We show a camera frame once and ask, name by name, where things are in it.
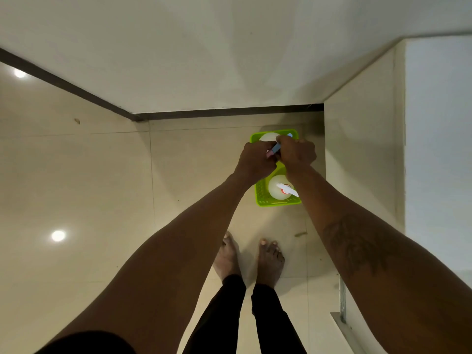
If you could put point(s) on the white round bottle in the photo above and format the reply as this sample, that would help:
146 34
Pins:
268 137

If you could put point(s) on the blue pen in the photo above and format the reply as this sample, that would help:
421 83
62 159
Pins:
275 148

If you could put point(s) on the person's left black trouser leg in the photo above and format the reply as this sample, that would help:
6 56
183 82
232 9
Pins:
219 317

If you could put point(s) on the person's right fingers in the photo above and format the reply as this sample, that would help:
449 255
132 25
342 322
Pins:
284 147

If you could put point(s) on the person's left fingers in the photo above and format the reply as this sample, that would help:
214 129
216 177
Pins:
266 151

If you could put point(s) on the person's right hand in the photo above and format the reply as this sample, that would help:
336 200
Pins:
297 154

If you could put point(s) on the person's left hand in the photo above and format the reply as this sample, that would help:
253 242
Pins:
255 160

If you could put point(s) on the person's left forearm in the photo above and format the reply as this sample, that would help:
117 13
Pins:
177 250

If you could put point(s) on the person's black trouser leg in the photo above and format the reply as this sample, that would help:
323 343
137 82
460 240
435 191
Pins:
274 320
219 317

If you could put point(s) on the dark skirting strip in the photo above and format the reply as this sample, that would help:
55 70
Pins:
155 106

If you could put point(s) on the person's right foot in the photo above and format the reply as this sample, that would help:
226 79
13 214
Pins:
270 262

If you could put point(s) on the person's black sleeve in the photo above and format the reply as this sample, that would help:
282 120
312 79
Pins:
86 343

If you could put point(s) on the white spray bottle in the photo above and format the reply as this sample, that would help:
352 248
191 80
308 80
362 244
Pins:
280 187

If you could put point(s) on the person's right forearm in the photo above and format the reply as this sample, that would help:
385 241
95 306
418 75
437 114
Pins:
372 261

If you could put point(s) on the person's right black trouser leg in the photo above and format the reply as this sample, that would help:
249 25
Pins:
274 320

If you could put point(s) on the green plastic basket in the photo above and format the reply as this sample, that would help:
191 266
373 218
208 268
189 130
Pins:
262 191

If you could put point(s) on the person's foot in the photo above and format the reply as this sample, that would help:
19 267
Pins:
226 258
270 262

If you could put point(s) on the person's left foot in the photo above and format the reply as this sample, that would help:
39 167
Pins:
226 258

